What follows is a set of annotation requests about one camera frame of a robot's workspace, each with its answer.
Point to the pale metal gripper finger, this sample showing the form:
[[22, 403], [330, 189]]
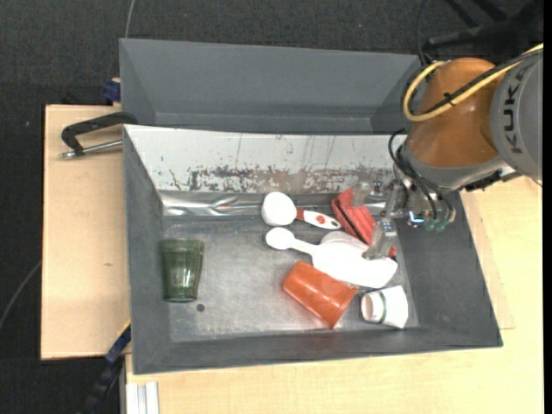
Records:
[[364, 190], [381, 240]]

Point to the red ribbed sponge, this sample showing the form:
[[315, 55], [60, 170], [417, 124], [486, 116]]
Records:
[[360, 218]]

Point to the large white plastic scoop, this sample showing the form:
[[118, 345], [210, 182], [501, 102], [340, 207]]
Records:
[[353, 265]]

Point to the white cup with green stripe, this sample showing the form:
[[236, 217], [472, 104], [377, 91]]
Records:
[[390, 306]]

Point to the orange plastic cup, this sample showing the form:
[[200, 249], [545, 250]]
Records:
[[317, 293]]

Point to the small white measuring spoon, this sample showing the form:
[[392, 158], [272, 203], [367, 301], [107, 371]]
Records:
[[280, 238]]

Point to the grey metal bin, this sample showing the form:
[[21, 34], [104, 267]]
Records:
[[241, 283]]

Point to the green glass cup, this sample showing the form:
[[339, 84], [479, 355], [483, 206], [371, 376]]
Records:
[[181, 270]]

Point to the pale wood board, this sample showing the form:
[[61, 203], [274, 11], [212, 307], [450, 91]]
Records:
[[82, 231]]

